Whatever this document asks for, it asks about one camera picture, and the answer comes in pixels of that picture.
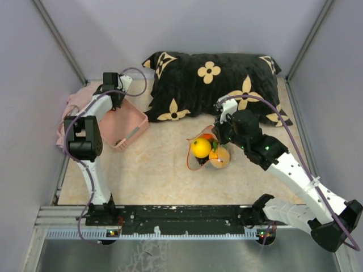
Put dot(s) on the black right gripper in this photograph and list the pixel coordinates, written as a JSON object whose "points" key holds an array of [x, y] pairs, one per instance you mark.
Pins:
{"points": [[218, 128]]}

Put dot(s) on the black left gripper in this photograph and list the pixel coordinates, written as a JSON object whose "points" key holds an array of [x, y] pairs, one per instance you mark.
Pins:
{"points": [[118, 103]]}

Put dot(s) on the orange persimmon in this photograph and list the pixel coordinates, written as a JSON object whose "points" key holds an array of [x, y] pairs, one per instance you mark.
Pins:
{"points": [[209, 137]]}

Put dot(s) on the orange peach fruit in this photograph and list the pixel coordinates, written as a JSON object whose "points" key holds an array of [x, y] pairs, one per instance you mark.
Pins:
{"points": [[219, 158]]}

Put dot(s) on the clear zip bag orange zipper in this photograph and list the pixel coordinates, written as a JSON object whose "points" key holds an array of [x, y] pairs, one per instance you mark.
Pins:
{"points": [[191, 161]]}

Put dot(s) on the yellow lemon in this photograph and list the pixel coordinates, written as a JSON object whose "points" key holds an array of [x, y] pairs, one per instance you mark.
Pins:
{"points": [[201, 147]]}

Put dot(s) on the dark grape bunch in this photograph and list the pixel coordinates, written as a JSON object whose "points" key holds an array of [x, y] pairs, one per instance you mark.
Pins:
{"points": [[202, 161]]}

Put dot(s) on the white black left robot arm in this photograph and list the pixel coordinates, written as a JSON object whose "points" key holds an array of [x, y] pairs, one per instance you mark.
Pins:
{"points": [[83, 143]]}

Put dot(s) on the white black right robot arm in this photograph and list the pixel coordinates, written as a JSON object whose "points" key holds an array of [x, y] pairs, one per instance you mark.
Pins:
{"points": [[327, 217]]}

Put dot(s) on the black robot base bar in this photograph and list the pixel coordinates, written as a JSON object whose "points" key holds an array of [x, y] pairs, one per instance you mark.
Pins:
{"points": [[191, 220]]}

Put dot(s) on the pink cloth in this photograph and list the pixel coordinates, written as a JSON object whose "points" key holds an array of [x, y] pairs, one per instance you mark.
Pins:
{"points": [[75, 103]]}

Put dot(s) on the pink plastic basket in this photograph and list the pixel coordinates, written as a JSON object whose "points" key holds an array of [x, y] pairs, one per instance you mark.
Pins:
{"points": [[120, 128]]}

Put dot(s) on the black pillow cream flowers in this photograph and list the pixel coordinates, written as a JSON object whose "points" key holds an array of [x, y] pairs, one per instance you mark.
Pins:
{"points": [[188, 85]]}

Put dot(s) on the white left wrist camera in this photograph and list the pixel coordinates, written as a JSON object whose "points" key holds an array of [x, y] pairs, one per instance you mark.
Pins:
{"points": [[124, 82]]}

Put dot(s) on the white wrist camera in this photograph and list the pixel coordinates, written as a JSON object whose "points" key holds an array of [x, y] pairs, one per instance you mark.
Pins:
{"points": [[124, 82], [224, 106]]}

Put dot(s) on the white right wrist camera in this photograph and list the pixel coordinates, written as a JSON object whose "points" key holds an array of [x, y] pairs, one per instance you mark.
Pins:
{"points": [[224, 106]]}

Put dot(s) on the aluminium frame rail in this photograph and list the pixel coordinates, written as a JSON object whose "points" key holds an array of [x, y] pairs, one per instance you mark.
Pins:
{"points": [[58, 216]]}

